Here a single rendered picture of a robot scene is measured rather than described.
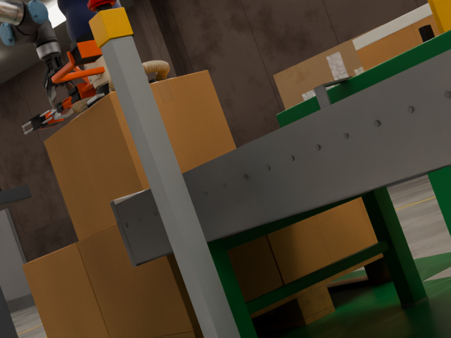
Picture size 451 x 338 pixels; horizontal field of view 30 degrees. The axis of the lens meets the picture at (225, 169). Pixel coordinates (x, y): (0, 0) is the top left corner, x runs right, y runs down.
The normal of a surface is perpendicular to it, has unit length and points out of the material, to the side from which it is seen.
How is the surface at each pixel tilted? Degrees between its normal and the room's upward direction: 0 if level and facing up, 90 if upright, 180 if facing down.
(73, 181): 90
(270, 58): 90
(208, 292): 90
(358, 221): 90
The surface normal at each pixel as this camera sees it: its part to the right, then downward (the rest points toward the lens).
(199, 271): 0.54, -0.23
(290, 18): -0.55, 0.16
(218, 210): -0.77, 0.25
